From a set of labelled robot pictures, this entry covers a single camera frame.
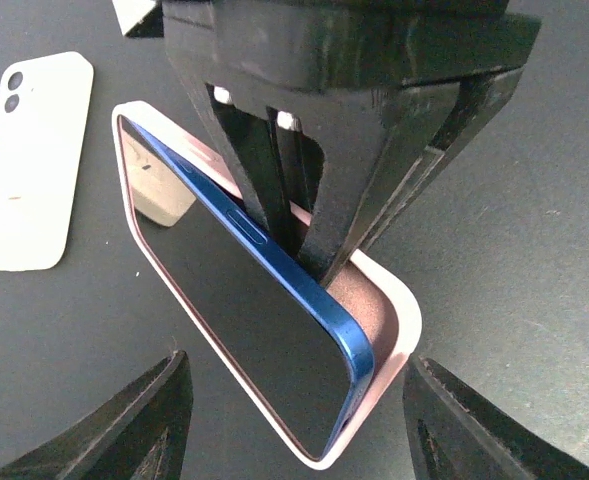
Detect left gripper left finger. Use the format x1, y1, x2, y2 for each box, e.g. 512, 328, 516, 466
0, 350, 193, 479

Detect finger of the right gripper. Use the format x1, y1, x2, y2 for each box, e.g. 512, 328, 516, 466
297, 68, 523, 286
163, 19, 284, 240

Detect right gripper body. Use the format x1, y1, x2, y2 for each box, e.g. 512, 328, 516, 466
162, 1, 541, 91

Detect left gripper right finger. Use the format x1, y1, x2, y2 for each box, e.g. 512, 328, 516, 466
403, 355, 589, 479

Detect pink phone case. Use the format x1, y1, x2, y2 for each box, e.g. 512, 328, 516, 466
111, 101, 422, 470

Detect beige cased phone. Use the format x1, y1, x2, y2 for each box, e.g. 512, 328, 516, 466
0, 51, 94, 272

